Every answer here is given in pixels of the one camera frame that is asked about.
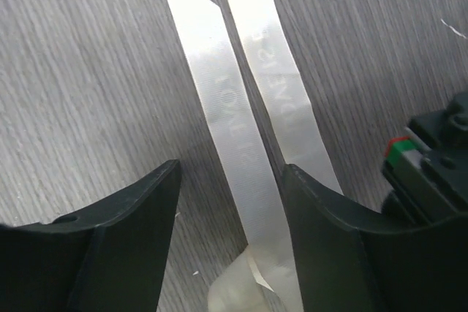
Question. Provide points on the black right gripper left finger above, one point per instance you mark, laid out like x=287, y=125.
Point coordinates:
x=108, y=256

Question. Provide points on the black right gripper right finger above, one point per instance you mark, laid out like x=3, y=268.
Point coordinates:
x=351, y=258

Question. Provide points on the cream ribbon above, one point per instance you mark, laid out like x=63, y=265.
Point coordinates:
x=268, y=261

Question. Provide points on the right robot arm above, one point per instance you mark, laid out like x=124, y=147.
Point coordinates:
x=428, y=168

